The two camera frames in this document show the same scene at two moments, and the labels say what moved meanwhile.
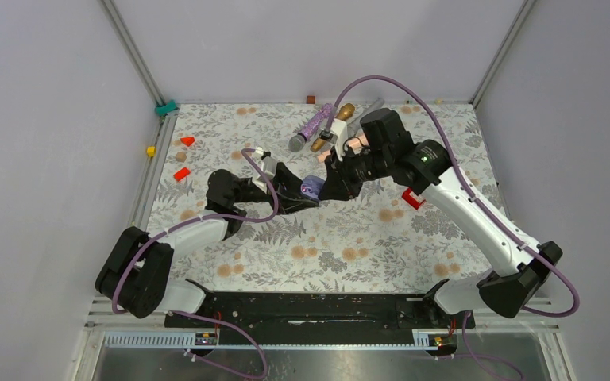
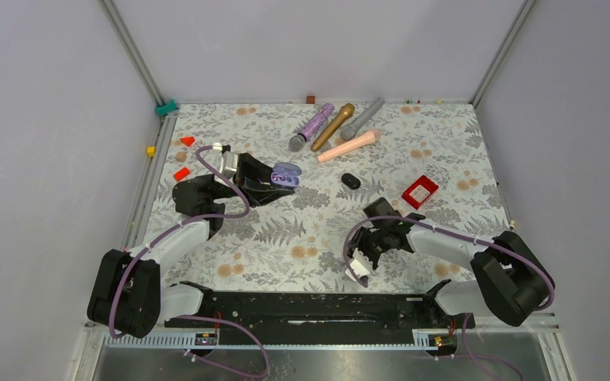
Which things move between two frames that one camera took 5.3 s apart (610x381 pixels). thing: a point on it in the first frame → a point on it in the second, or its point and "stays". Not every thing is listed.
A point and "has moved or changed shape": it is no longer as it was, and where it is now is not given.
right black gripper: [339, 185] → [357, 241]
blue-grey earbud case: [311, 186] has moved or changed shape
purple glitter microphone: [298, 141] stays
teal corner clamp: [163, 109] stays
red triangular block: [188, 140] stays
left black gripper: [290, 198] → [256, 178]
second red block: [181, 174] stays
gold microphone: [345, 113] stays
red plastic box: [412, 198] stays
